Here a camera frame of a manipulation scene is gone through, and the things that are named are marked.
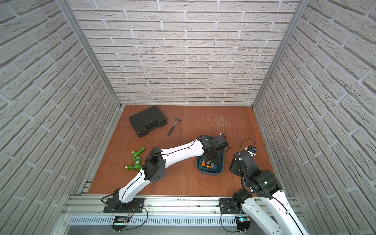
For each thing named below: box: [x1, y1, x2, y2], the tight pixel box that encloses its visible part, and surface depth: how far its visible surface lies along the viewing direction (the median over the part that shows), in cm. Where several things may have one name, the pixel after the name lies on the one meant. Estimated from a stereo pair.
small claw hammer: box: [167, 117, 182, 136], surface depth 108 cm
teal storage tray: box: [195, 153, 225, 176], surface depth 85 cm
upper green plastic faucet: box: [131, 146, 146, 165], surface depth 93 cm
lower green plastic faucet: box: [124, 157, 142, 171], surface depth 88 cm
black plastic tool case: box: [128, 105, 168, 138], surface depth 106 cm
